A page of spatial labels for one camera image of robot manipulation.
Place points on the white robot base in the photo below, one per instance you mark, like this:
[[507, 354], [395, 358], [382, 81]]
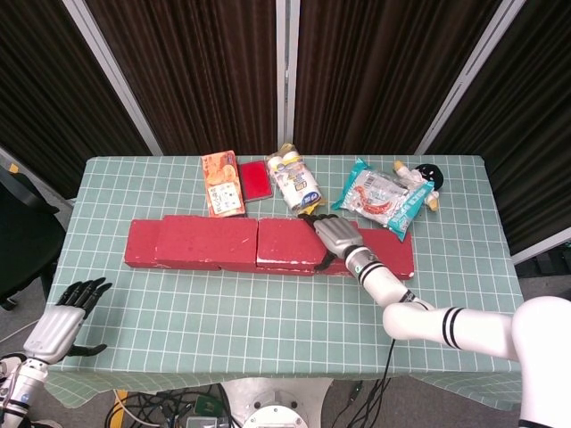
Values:
[[276, 401]]

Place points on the green checked tablecloth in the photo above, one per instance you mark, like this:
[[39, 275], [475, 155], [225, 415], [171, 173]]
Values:
[[223, 321]]

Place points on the green circuit board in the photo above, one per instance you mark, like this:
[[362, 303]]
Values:
[[207, 405]]

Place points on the white black sneaker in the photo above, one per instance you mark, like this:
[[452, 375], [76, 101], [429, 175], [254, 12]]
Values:
[[44, 423]]

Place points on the dark partition screen grey frame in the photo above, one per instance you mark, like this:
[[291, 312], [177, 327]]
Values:
[[535, 111], [201, 67], [44, 67], [379, 67]]

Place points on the red stamp pad case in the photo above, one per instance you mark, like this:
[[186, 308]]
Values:
[[256, 180]]

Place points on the white yellow snack bag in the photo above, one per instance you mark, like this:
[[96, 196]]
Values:
[[296, 183]]

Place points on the teal snack bag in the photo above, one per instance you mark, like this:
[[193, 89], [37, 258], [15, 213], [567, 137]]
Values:
[[379, 196]]

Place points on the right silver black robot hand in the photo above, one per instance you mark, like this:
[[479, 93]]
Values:
[[339, 236]]

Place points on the orange cracker box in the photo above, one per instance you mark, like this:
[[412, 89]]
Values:
[[223, 187]]

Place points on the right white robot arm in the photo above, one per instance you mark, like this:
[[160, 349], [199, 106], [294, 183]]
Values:
[[468, 330]]

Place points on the black haired plush doll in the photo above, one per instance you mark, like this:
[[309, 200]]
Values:
[[428, 174]]

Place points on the grey panel with yellow sticker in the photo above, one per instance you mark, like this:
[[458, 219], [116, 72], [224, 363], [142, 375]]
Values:
[[9, 160]]

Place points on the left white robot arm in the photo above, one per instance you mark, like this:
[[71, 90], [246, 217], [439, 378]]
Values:
[[22, 388]]

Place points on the red foam brick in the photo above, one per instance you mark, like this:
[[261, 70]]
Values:
[[236, 269], [205, 241], [285, 241], [392, 254], [140, 243]]

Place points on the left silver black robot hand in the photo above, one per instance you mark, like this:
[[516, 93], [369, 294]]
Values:
[[53, 332]]

